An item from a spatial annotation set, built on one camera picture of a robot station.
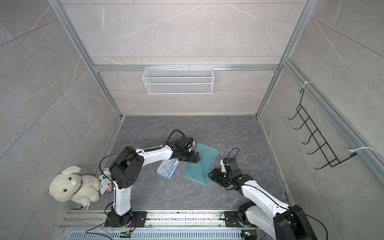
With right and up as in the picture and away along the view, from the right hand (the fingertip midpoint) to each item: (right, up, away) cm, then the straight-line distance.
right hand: (211, 176), depth 84 cm
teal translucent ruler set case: (-7, +1, +6) cm, 9 cm away
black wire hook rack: (+46, +15, -25) cm, 54 cm away
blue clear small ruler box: (-26, +3, +6) cm, 27 cm away
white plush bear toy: (-68, +1, -17) cm, 70 cm away
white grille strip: (-28, -23, -14) cm, 39 cm away
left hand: (-8, +9, +9) cm, 15 cm away
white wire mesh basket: (-21, +61, +17) cm, 66 cm away
